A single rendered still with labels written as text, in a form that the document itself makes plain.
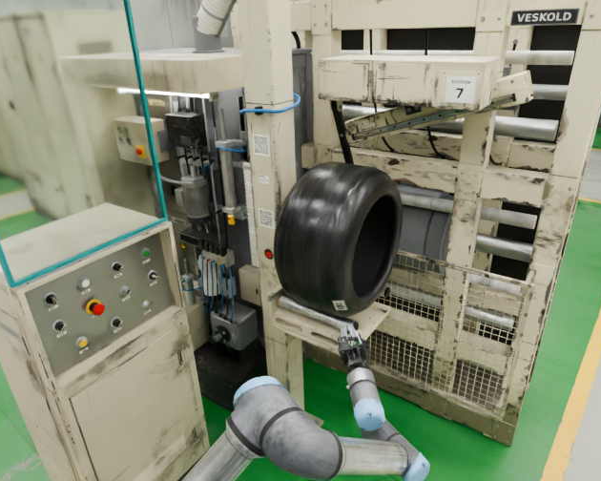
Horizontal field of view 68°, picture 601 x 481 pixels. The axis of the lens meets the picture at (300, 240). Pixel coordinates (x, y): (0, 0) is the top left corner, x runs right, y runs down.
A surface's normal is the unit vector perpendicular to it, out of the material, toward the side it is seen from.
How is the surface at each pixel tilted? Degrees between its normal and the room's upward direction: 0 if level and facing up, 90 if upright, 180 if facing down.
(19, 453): 0
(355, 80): 90
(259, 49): 90
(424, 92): 90
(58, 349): 90
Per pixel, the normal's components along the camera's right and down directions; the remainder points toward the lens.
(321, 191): -0.33, -0.57
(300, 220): -0.48, -0.19
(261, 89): -0.57, 0.37
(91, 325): 0.82, 0.22
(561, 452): -0.03, -0.90
